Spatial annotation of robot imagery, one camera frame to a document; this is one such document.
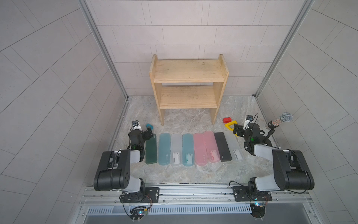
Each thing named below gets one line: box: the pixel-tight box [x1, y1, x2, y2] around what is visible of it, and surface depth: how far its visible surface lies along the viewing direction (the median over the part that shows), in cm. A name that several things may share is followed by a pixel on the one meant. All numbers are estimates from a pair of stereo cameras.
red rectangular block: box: [222, 117, 232, 124], surface depth 104 cm
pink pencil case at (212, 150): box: [203, 130, 221, 163], surface depth 88 cm
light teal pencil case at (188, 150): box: [182, 133, 195, 167], surface depth 87 cm
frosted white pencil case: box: [170, 133, 183, 167], surface depth 88 cm
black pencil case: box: [213, 132, 233, 162], surface depth 89 cm
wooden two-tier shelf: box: [149, 54, 230, 126], surface depth 80 cm
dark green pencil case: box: [145, 133, 158, 165], surface depth 87 cm
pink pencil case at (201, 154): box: [193, 133, 208, 167], surface depth 87 cm
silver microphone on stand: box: [262, 112, 293, 143], surface depth 74 cm
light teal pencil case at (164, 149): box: [158, 132, 172, 166], surface depth 89 cm
